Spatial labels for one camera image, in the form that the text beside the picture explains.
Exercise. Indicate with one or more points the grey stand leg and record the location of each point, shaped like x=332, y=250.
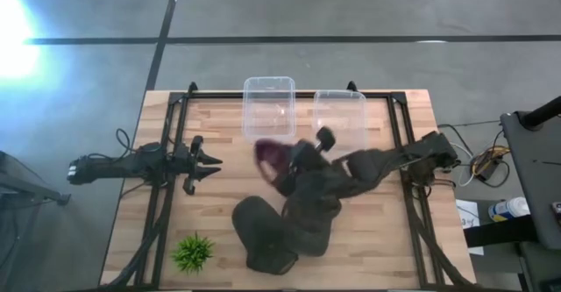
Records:
x=30, y=187

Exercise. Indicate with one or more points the clear plastic container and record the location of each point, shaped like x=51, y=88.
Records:
x=339, y=116
x=268, y=108

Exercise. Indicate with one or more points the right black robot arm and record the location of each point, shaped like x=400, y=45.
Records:
x=421, y=151

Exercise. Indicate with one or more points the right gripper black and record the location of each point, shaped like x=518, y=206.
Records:
x=307, y=158

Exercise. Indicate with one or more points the grey cart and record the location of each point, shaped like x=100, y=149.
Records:
x=532, y=178

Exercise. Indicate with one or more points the black aluminium table frame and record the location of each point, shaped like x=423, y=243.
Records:
x=396, y=103

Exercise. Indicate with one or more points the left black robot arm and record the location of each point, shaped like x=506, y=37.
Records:
x=114, y=165

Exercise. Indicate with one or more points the white wipes canister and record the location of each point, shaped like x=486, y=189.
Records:
x=508, y=209

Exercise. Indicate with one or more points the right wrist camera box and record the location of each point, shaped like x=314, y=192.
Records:
x=326, y=138

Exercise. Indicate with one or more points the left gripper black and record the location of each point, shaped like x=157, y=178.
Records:
x=186, y=165

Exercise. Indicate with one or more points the white paper sheet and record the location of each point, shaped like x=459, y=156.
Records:
x=470, y=226

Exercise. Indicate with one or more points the maroon knit beanie hat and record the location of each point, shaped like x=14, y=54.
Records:
x=271, y=156

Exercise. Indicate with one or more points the small green potted plant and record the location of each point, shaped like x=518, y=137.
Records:
x=192, y=252

